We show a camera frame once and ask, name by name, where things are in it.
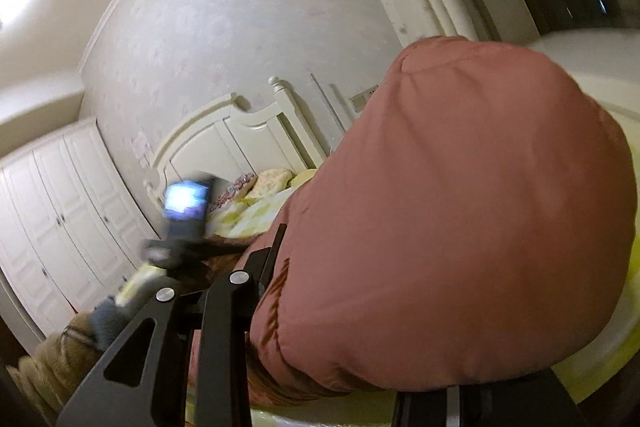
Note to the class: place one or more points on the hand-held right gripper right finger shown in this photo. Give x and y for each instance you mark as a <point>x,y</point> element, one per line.
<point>500,407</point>

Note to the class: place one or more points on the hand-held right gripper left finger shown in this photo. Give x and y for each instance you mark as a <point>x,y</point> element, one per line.
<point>262,259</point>

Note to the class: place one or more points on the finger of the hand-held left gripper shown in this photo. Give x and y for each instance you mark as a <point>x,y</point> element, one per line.
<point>220,252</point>

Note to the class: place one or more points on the pink quilted blanket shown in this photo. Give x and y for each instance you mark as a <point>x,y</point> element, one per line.
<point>450,207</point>

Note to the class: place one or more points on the green checked blanket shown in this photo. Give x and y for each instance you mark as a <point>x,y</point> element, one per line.
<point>240,219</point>

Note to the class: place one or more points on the patterned round pillow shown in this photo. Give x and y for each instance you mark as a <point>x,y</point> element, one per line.
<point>235,189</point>

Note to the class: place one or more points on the pale yellow pillow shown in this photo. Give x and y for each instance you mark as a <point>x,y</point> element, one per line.
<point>272,179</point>

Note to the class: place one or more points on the white bed headboard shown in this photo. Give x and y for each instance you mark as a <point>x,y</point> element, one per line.
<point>240,147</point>

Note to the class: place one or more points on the white wardrobe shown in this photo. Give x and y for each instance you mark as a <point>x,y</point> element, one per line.
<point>60,227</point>

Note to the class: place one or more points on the thin white rod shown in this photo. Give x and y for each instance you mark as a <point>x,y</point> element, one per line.
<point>327,104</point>

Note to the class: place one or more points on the beige wall socket plate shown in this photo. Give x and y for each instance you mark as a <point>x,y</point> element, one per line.
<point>362,99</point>

